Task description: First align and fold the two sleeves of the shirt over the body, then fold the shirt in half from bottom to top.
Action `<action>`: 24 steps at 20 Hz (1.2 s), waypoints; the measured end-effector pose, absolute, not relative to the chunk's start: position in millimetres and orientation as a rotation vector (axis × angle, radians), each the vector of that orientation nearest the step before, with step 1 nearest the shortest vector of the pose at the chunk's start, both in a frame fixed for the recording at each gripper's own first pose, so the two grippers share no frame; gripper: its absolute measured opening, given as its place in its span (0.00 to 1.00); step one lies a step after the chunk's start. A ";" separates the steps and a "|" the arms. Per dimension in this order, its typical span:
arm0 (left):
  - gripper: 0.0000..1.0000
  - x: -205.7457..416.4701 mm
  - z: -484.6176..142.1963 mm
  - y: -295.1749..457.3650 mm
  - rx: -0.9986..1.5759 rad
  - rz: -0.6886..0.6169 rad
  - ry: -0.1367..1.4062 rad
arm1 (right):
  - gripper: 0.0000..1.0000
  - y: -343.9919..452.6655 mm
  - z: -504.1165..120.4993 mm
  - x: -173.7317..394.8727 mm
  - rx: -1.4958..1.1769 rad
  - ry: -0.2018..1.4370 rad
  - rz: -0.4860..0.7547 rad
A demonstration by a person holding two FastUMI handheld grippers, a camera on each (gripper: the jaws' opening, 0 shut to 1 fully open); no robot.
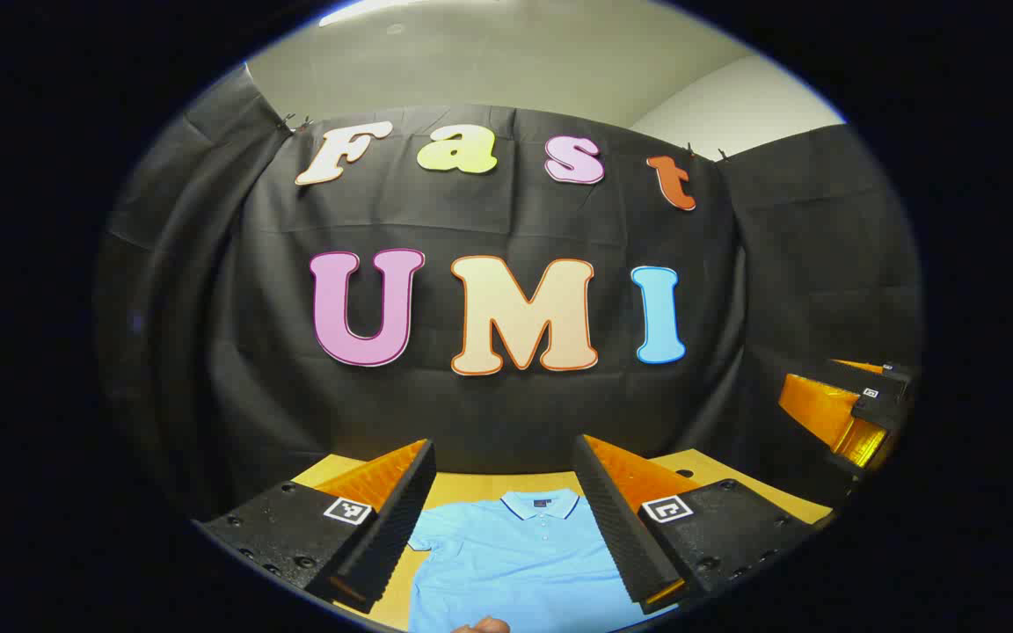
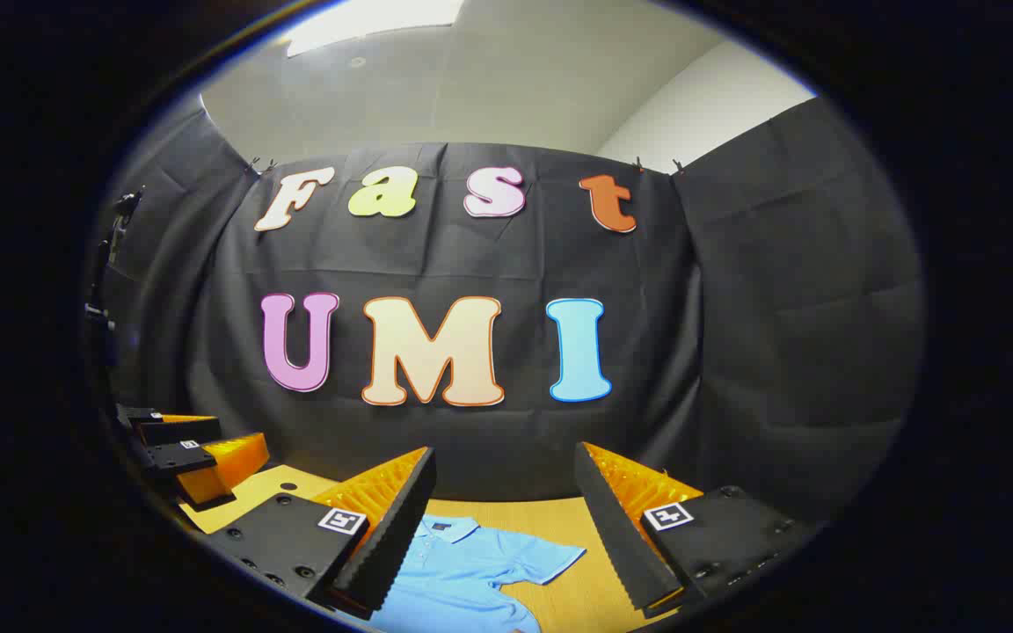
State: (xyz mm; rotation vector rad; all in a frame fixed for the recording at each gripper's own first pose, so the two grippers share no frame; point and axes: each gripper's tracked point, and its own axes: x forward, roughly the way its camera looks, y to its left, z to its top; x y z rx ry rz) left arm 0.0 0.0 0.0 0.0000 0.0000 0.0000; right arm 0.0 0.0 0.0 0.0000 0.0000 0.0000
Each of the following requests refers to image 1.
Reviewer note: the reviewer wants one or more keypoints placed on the black backdrop cloth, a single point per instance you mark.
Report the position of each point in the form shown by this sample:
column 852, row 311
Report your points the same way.
column 471, row 413

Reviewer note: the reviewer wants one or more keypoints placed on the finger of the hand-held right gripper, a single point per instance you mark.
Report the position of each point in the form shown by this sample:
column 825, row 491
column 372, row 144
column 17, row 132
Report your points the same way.
column 898, row 374
column 876, row 406

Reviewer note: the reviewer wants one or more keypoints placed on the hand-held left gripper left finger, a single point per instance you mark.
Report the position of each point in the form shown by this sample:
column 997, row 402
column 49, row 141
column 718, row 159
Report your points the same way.
column 401, row 519

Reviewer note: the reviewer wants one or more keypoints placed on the light blue T-shirt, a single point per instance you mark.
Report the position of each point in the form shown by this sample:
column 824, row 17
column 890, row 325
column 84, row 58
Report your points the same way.
column 524, row 571

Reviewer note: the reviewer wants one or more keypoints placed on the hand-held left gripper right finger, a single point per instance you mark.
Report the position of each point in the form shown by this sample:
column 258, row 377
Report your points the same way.
column 612, row 519

